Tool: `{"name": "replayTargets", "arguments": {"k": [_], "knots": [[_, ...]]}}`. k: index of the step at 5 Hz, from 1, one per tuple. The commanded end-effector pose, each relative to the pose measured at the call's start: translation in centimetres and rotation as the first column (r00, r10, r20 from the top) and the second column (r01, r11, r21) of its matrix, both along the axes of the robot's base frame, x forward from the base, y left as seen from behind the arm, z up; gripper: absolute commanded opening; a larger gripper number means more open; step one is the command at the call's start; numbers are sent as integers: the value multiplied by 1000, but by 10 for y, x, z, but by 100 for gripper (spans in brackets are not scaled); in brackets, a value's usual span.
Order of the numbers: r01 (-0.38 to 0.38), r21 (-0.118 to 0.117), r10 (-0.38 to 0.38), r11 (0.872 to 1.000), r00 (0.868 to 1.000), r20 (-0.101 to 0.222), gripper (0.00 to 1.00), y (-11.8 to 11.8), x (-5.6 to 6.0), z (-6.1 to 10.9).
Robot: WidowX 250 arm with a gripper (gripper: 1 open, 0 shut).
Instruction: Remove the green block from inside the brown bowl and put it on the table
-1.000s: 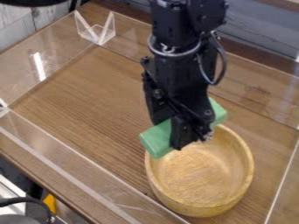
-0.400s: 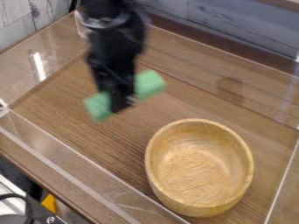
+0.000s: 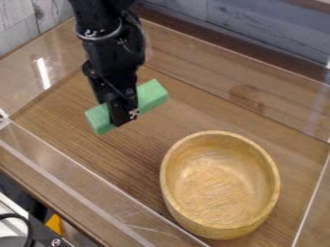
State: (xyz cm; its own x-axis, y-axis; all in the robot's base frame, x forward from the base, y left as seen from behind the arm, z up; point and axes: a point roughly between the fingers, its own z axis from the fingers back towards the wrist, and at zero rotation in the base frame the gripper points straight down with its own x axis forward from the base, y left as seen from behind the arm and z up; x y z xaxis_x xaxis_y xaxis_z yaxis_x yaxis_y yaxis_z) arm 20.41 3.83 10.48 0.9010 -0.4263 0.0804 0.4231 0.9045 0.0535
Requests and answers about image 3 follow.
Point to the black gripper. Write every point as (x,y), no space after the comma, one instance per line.
(115,56)

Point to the green rectangular block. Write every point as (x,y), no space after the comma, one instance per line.
(151,96)

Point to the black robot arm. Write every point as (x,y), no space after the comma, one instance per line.
(104,15)

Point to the brown wooden bowl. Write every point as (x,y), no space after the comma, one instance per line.
(220,184)

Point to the yellow and black device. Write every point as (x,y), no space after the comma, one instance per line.
(55,233)

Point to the clear acrylic enclosure walls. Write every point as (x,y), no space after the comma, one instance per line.
(100,179)

